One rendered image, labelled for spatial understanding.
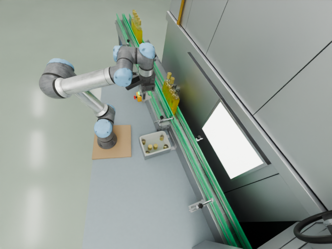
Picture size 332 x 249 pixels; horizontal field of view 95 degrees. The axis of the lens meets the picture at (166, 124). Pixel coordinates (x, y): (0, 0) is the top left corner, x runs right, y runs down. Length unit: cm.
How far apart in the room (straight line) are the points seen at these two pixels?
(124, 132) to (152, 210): 64
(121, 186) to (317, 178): 105
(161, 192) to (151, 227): 22
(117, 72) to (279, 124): 72
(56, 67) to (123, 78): 40
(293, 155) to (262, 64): 40
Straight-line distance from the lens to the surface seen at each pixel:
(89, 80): 77
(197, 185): 116
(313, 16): 75
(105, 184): 123
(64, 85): 85
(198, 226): 126
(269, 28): 83
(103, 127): 113
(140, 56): 80
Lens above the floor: 194
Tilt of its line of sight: 56 degrees down
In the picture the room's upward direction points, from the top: 16 degrees clockwise
